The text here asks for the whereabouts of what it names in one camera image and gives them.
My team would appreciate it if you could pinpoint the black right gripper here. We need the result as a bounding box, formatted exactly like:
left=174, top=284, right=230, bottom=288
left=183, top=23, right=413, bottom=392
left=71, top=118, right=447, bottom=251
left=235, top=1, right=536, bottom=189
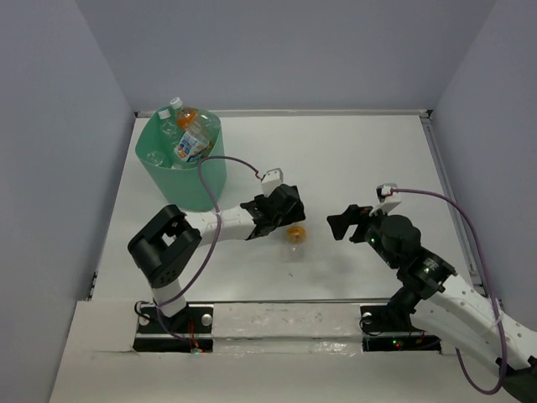
left=326, top=202, right=399, bottom=270

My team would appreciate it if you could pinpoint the clear bottle yellow cap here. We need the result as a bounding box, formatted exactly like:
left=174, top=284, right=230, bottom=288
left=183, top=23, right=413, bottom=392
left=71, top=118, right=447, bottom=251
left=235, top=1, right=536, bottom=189
left=286, top=225, right=307, bottom=257

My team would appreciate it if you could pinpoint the clear bottle white blue label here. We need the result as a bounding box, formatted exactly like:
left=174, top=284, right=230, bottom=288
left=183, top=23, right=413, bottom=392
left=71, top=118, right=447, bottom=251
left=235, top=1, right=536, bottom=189
left=174, top=109, right=220, bottom=166

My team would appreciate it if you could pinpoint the orange label bottle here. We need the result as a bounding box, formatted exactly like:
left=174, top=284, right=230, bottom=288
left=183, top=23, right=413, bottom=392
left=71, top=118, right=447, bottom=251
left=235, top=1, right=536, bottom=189
left=169, top=97, right=198, bottom=131

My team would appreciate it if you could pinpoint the crushed clear bottle white cap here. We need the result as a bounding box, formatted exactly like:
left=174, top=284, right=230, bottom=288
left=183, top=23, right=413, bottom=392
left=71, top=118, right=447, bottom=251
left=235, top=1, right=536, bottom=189
left=147, top=150, right=169, bottom=168

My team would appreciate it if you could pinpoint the long clear bottle white cap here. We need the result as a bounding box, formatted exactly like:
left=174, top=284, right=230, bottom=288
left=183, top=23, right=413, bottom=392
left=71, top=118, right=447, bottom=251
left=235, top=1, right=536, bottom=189
left=157, top=108, right=180, bottom=149

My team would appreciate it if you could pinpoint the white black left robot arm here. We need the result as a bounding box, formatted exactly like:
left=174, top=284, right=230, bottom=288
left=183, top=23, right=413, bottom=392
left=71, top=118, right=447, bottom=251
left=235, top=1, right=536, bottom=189
left=128, top=184, right=305, bottom=332

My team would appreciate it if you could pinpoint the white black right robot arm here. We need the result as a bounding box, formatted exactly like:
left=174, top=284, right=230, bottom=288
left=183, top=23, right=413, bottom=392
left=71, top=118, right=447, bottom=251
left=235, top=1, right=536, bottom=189
left=327, top=205, right=536, bottom=402

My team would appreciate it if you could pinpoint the green plastic bin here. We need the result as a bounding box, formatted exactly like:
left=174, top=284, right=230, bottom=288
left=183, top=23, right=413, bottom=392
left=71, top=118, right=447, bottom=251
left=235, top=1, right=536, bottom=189
left=135, top=113, right=227, bottom=212

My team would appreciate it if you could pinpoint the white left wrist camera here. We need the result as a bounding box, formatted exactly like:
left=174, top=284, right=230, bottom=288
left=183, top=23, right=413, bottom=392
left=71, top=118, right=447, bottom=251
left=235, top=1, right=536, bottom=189
left=261, top=168, right=284, bottom=197

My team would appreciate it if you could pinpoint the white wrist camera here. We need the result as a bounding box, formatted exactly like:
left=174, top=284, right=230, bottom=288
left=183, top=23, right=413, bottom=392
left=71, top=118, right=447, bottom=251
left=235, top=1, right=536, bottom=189
left=369, top=183, right=402, bottom=217
left=261, top=168, right=284, bottom=197

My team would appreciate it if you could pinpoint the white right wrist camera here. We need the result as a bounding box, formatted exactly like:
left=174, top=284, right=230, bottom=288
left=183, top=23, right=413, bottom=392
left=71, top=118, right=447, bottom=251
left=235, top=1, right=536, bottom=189
left=369, top=183, right=402, bottom=217

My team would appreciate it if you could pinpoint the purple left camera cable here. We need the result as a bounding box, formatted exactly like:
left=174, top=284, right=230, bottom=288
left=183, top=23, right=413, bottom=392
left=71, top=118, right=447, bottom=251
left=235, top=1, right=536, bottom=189
left=154, top=155, right=263, bottom=341

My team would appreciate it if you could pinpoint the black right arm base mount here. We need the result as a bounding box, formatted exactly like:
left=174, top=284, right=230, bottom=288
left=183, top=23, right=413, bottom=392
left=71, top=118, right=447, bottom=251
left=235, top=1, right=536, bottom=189
left=358, top=286, right=441, bottom=353

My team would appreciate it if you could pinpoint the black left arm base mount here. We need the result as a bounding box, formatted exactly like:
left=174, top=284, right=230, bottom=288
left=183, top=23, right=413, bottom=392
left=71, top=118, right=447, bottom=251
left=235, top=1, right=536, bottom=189
left=133, top=301, right=214, bottom=354

